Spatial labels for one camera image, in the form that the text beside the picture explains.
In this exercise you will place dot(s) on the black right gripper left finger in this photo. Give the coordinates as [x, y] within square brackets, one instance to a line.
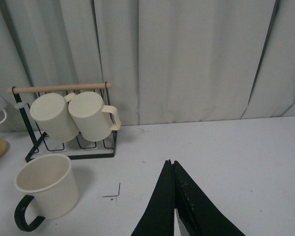
[158, 218]

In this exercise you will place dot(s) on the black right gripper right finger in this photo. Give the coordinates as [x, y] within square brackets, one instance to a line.
[197, 212]

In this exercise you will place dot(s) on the cream ribbed cup right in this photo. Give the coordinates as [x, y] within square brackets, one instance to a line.
[94, 119]

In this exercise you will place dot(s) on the cream ribbed cup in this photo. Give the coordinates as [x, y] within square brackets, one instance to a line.
[51, 113]
[94, 119]

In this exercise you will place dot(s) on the cream ribbed cup left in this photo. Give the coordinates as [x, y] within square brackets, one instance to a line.
[51, 113]

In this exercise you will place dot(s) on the grey curtain backdrop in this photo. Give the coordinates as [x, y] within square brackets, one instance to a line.
[168, 60]

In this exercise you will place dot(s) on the cream mug black handle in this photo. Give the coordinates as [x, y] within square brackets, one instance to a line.
[50, 191]

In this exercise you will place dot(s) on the black wire cup rack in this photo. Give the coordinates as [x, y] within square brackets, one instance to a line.
[26, 96]

